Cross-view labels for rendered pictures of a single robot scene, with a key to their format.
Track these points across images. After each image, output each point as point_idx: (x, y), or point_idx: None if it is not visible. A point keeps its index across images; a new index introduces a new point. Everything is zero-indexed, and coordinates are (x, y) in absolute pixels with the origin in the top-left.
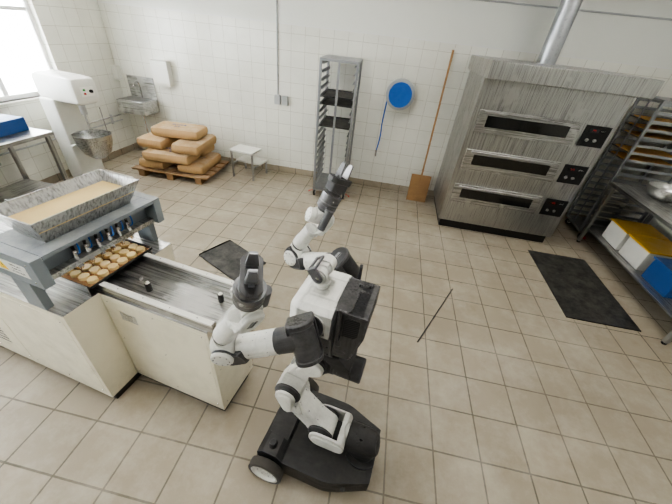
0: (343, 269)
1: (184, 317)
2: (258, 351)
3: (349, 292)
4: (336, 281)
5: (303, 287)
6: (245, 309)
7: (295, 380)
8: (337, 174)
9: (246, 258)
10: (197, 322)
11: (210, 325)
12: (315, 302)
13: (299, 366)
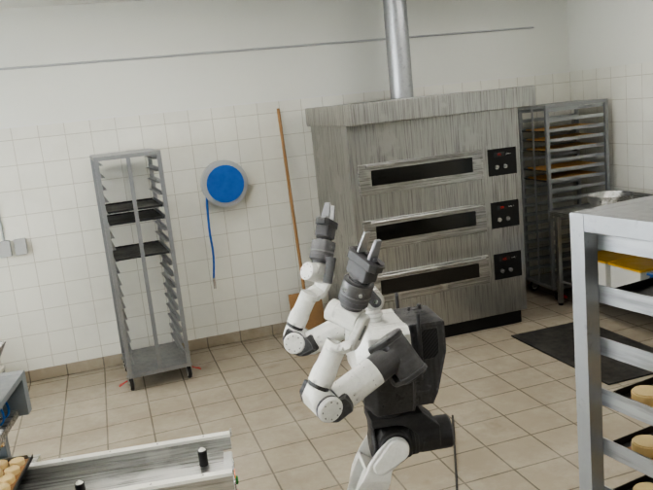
0: None
1: (183, 484)
2: (363, 383)
3: (404, 315)
4: (383, 315)
5: None
6: (362, 302)
7: None
8: (325, 216)
9: (353, 249)
10: (206, 480)
11: (229, 472)
12: (383, 328)
13: (411, 378)
